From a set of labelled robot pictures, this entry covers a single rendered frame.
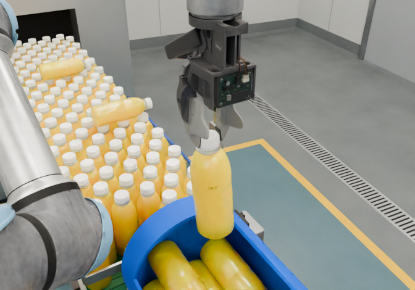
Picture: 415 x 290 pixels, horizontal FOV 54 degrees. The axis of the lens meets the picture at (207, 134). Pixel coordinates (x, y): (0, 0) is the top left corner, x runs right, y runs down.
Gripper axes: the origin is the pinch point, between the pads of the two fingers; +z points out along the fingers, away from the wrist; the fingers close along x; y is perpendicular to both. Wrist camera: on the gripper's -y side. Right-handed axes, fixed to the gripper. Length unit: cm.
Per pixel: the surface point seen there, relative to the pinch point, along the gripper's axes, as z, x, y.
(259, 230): 59, 33, -24
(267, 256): 23.4, 7.0, 9.5
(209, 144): 0.7, -0.7, 1.9
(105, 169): 34, -6, -47
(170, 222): 21.9, -4.9, -6.1
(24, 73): 34, -14, -132
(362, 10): 90, 374, -275
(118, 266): 47, -12, -23
